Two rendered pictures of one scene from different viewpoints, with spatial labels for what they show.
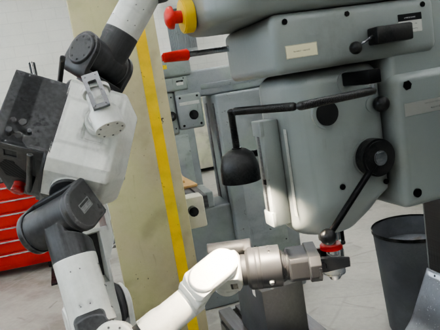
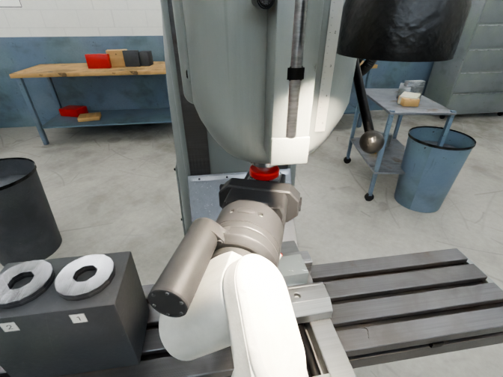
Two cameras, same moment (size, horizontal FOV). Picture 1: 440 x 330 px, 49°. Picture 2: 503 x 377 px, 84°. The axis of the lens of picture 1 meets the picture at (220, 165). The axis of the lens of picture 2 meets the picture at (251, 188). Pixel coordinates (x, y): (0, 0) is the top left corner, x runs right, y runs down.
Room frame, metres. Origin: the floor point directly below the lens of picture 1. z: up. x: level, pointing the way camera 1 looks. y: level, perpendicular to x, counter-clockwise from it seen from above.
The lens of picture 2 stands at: (0.94, 0.19, 1.48)
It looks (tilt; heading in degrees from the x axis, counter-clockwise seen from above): 32 degrees down; 279
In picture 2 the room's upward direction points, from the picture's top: straight up
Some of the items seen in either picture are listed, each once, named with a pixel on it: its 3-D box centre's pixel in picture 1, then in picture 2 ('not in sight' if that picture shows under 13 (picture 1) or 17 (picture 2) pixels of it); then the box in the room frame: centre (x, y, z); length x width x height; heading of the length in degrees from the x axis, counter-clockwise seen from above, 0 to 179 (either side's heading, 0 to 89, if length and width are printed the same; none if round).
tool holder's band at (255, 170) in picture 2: (330, 245); (264, 170); (0.97, -0.20, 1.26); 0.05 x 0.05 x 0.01
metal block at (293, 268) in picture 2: not in sight; (289, 274); (0.92, -0.22, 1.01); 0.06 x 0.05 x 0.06; 19
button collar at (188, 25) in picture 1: (186, 16); not in sight; (0.91, 0.02, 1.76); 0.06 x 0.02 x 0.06; 17
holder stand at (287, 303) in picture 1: (270, 300); (73, 313); (1.31, -0.08, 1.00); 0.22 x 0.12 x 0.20; 17
